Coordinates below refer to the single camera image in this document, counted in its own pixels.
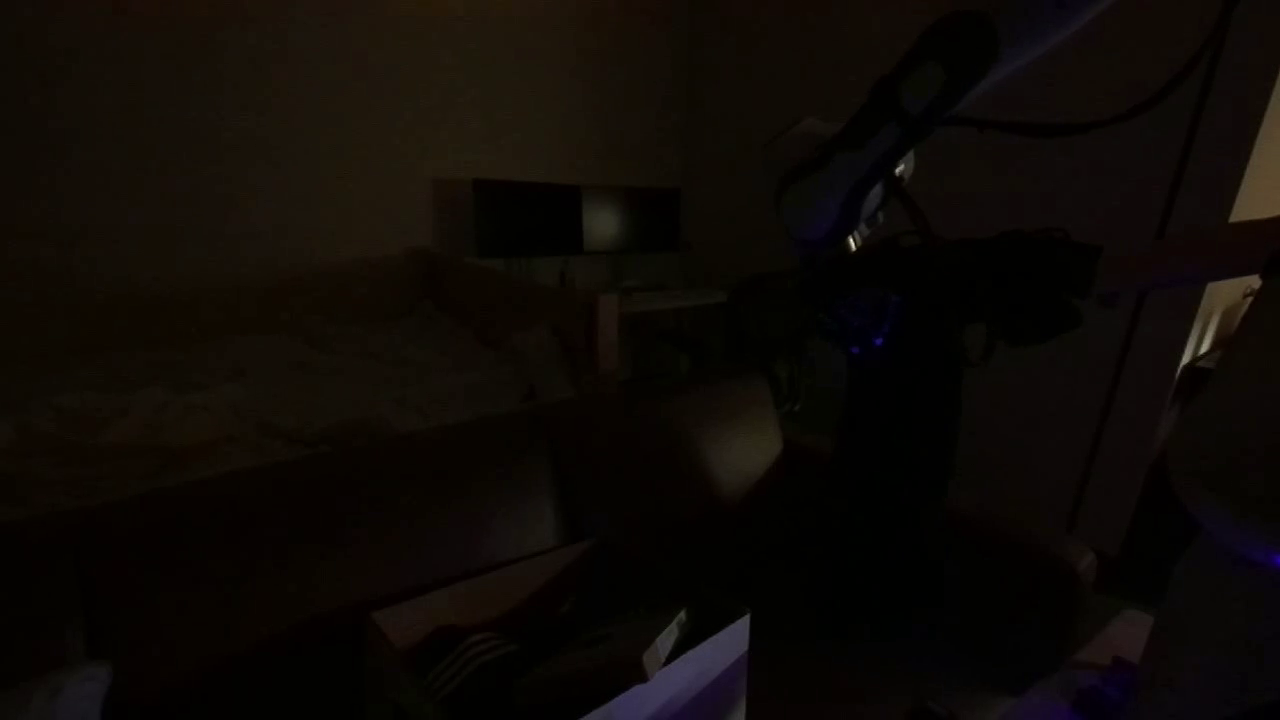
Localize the dark cloth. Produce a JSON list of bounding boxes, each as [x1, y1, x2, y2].
[[958, 233, 1102, 343]]

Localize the cardboard box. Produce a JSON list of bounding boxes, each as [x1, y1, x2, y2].
[[363, 544, 691, 720]]

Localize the wooden desk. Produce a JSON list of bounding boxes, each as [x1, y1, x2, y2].
[[595, 289, 732, 385]]

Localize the striped shoe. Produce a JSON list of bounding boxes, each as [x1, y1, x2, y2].
[[404, 630, 529, 714]]

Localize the sofa bed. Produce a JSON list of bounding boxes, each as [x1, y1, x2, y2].
[[0, 252, 595, 632]]

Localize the closet door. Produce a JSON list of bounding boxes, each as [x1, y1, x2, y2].
[[916, 0, 1256, 564]]

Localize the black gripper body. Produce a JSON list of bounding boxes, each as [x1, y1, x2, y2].
[[732, 246, 986, 457]]

